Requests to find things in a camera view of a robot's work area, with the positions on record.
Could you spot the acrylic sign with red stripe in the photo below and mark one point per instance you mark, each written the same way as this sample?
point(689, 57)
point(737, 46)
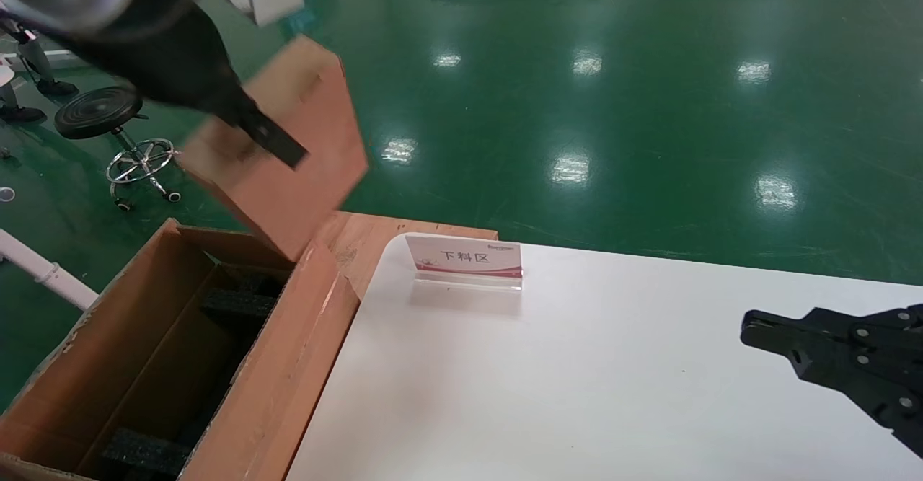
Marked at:
point(469, 257)

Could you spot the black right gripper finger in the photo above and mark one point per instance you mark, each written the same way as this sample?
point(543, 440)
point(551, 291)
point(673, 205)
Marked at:
point(829, 326)
point(865, 391)

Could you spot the white metal stand base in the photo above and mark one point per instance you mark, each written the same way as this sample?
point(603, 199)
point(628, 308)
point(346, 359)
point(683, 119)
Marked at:
point(29, 55)

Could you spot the large cardboard box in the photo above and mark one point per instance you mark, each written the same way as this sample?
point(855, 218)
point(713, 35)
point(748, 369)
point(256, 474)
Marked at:
point(288, 365)

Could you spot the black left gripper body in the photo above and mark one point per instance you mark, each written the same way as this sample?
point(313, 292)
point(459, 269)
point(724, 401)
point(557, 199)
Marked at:
point(159, 48)

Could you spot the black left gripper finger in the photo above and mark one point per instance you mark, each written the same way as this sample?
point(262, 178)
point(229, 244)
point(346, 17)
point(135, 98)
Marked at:
point(277, 142)

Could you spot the black stool with chrome base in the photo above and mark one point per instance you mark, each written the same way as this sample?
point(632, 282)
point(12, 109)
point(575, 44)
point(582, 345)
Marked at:
point(97, 109)

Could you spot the black foam block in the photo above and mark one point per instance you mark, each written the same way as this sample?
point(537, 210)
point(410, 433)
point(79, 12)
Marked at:
point(241, 301)
point(148, 453)

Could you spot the small cardboard box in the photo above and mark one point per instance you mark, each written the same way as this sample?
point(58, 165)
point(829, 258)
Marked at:
point(303, 135)

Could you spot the dark grey trouser leg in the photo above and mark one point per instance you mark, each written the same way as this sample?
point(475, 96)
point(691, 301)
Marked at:
point(34, 59)

